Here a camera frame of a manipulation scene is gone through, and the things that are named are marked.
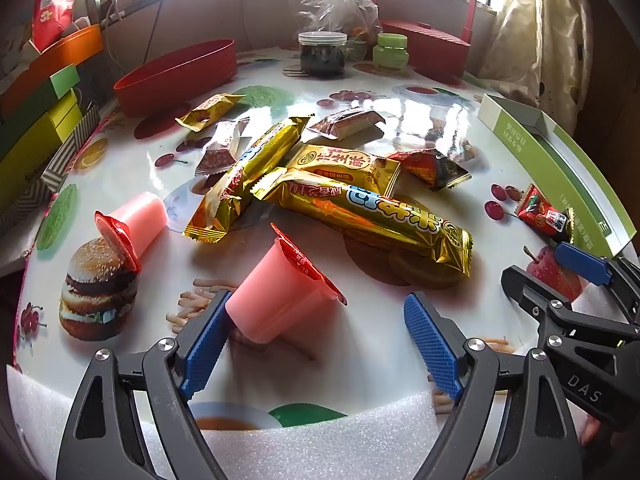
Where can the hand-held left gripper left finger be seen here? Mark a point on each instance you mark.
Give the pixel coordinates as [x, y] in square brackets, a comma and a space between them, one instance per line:
[202, 355]

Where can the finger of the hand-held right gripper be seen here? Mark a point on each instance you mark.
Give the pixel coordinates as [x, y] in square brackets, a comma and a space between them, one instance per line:
[530, 290]
[582, 262]

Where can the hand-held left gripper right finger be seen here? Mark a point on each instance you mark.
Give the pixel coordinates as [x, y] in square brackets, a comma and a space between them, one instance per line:
[435, 355]

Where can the small red black snack packet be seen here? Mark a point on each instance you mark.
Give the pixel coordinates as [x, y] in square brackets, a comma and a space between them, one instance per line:
[540, 210]

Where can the pink jelly cup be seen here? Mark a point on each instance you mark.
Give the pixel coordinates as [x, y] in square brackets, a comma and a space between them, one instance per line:
[142, 220]
[280, 300]

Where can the green white cardboard box tray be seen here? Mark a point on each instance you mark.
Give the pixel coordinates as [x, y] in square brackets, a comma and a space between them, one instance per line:
[530, 140]

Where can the long gold snack bar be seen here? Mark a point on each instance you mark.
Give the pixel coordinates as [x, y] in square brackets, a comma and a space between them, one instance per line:
[370, 212]
[240, 180]

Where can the large red black snack packet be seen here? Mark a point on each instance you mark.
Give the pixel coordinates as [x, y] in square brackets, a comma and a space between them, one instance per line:
[425, 165]

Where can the pink white snack bar packet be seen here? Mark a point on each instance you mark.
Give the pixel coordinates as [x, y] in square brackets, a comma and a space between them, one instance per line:
[345, 122]
[220, 152]

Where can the small gold candy packet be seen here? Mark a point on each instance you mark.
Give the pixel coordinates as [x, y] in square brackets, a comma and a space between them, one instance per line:
[207, 110]

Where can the person's right hand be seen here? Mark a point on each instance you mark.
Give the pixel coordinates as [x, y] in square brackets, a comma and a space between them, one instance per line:
[592, 430]

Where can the white foam sheet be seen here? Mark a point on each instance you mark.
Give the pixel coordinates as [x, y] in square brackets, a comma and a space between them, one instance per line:
[325, 440]

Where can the printed plastic tablecloth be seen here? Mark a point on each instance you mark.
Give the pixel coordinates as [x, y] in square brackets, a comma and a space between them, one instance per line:
[450, 125]

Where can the cream patterned curtain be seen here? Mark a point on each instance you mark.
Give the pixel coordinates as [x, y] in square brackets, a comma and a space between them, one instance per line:
[550, 35]

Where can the striped grey white box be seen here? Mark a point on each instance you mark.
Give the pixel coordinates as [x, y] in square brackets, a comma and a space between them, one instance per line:
[65, 152]

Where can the yellow green box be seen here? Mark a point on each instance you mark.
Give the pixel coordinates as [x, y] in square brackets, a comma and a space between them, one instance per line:
[30, 145]

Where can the green glass jar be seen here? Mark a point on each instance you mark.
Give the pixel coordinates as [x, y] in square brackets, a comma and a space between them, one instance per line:
[392, 52]

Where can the red oval bowl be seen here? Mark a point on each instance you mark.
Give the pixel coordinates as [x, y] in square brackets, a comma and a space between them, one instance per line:
[175, 80]

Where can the dark green box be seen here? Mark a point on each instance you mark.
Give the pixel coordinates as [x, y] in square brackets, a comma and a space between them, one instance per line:
[65, 77]

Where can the clear jar with dark contents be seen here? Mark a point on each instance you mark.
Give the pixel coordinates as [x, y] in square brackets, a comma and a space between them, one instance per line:
[322, 57]

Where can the orange box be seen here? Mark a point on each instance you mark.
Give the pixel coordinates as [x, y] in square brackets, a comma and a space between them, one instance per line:
[60, 57]

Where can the clear plastic bag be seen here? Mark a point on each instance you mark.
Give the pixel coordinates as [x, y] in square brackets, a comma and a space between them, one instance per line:
[330, 0]

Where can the red printed bag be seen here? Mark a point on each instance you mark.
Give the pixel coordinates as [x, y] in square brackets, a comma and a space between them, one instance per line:
[52, 0]

